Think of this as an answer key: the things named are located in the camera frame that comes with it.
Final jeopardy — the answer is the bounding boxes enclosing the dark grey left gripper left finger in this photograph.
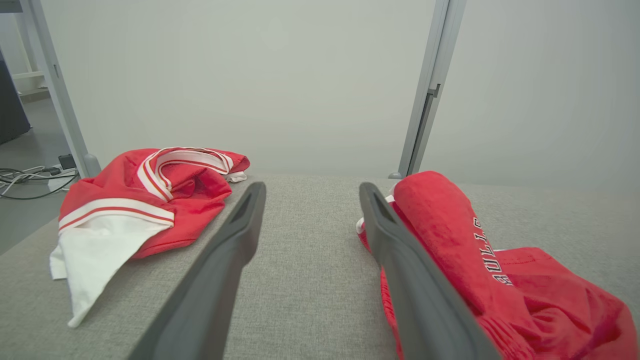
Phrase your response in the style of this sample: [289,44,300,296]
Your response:
[127,181,267,360]

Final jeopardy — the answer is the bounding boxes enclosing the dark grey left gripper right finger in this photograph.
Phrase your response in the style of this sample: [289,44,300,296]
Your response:
[359,182,501,360]

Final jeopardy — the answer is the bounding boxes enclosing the red basketball shorts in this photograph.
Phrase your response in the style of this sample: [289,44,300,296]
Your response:
[356,171,640,360]

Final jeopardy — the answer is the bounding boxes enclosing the red white basketball jersey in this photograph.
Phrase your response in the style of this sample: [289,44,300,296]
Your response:
[49,146,251,328]

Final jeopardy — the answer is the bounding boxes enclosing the white power strip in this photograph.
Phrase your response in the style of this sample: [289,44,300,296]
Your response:
[47,164,79,192]

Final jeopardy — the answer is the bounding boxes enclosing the black cable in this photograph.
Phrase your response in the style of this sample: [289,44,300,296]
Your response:
[0,167,81,201]

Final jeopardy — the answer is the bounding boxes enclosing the grey metal partition post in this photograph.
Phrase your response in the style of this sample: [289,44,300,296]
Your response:
[395,0,468,178]

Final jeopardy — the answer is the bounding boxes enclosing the grey partition end post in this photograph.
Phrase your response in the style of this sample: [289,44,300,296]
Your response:
[27,0,102,179]

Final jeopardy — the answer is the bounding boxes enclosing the white shelf frame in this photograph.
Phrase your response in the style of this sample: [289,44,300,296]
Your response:
[0,0,51,98]

